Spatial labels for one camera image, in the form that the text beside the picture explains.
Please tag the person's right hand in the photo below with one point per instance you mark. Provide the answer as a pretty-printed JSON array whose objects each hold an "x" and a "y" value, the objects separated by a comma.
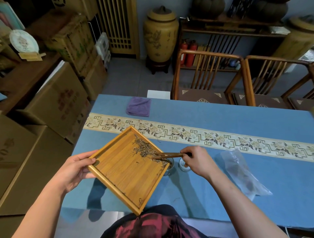
[{"x": 200, "y": 163}]

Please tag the person's left hand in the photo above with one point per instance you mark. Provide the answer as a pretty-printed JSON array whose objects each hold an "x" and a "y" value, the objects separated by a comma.
[{"x": 71, "y": 172}]

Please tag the person's right fingers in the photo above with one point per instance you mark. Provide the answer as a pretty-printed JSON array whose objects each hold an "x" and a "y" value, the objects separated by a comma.
[{"x": 187, "y": 154}]

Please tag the person's left thumb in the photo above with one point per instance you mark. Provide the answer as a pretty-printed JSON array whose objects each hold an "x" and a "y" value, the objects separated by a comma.
[{"x": 88, "y": 161}]

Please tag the brown wooden tea scoop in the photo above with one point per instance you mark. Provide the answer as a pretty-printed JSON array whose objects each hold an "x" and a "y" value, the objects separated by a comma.
[{"x": 169, "y": 155}]

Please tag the square bamboo tea tray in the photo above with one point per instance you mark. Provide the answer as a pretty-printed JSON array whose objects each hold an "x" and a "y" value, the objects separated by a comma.
[{"x": 122, "y": 174}]

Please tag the person's left forearm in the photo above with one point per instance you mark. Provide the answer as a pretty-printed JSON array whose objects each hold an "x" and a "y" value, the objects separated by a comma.
[{"x": 36, "y": 213}]

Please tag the person's right forearm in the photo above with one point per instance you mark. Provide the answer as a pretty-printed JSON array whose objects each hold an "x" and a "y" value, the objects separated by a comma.
[{"x": 241, "y": 208}]

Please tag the floral patterned table runner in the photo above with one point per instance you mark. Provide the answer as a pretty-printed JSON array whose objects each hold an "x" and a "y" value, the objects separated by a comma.
[{"x": 196, "y": 136}]

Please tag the small glass jar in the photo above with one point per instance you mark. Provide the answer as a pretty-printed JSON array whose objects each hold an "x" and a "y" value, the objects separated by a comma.
[{"x": 171, "y": 169}]

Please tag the pile of loose tea leaves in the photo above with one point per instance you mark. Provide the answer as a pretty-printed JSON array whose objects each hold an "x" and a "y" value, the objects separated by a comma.
[{"x": 143, "y": 149}]

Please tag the large plain cardboard box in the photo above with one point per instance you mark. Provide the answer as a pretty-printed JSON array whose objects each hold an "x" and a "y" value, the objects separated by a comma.
[{"x": 32, "y": 166}]

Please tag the clear plastic bag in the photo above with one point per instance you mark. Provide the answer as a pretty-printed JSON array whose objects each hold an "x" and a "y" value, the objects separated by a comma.
[{"x": 241, "y": 174}]

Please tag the brown patterned seat cushion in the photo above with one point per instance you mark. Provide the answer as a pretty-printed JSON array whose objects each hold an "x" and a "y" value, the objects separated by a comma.
[
  {"x": 203, "y": 95},
  {"x": 260, "y": 100},
  {"x": 303, "y": 103}
]

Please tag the white box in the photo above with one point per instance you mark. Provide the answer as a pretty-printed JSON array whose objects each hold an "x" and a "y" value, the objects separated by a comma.
[{"x": 158, "y": 95}]

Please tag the red printed cardboard box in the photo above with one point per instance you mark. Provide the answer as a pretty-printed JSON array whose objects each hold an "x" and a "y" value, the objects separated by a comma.
[{"x": 58, "y": 103}]

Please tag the purple folded cloth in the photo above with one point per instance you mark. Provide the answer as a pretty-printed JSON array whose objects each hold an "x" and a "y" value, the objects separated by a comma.
[{"x": 138, "y": 106}]

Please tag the red and black garment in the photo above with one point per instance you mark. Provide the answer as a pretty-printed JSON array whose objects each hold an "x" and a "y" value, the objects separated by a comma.
[{"x": 152, "y": 225}]

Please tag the small brown cardboard box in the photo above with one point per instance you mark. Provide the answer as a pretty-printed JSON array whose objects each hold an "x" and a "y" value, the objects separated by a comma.
[{"x": 94, "y": 78}]

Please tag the blue tablecloth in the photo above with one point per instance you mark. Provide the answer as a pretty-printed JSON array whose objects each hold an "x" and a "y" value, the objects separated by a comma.
[{"x": 269, "y": 120}]

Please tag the dark wooden jar stand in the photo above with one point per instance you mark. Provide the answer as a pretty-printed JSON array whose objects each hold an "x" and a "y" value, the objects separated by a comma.
[{"x": 158, "y": 65}]

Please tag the red fire extinguisher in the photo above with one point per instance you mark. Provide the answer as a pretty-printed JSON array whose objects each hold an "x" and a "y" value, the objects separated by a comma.
[
  {"x": 191, "y": 52},
  {"x": 183, "y": 50}
]

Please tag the wooden slat-back chair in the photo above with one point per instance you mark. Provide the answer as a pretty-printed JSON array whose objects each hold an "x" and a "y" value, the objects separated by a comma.
[
  {"x": 269, "y": 60},
  {"x": 298, "y": 87},
  {"x": 211, "y": 55}
]

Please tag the green printed cardboard box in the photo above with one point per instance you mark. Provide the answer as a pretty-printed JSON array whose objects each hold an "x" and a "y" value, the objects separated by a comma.
[{"x": 73, "y": 44}]

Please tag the wooden plate stand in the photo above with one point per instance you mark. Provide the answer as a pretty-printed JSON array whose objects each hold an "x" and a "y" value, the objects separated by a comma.
[{"x": 30, "y": 56}]

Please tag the yellow ceramic lidded jar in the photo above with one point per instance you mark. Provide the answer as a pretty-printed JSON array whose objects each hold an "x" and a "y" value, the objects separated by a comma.
[{"x": 160, "y": 36}]

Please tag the dark wooden console table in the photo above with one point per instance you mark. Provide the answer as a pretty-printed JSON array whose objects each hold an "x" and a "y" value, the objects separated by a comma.
[{"x": 228, "y": 27}]

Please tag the white decorative plate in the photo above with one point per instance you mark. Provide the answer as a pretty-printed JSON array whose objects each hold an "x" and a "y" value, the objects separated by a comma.
[{"x": 24, "y": 41}]

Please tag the wooden lattice screen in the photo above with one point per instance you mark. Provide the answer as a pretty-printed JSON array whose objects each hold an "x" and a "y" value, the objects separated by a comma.
[{"x": 117, "y": 27}]

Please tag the dark pumpkin-shaped pot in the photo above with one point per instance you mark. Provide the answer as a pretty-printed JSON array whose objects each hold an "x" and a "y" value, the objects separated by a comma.
[
  {"x": 268, "y": 11},
  {"x": 208, "y": 8}
]

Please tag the large yellow ceramic jar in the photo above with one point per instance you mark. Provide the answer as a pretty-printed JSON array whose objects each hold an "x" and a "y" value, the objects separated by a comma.
[{"x": 295, "y": 39}]

